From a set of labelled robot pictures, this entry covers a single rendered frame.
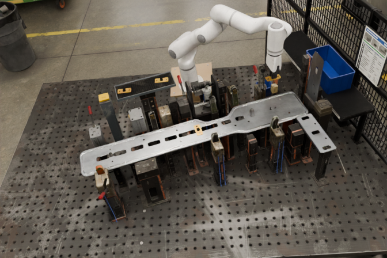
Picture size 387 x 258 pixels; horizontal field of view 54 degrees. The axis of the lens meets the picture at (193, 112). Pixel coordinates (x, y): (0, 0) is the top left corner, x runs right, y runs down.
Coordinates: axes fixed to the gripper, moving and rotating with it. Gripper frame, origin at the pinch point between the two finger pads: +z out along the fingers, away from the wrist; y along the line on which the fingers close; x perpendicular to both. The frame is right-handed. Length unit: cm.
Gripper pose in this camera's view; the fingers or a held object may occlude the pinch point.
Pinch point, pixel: (273, 74)
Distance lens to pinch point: 217.4
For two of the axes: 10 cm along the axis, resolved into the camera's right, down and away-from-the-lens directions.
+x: 9.5, -2.7, 1.3
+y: 2.9, 6.6, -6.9
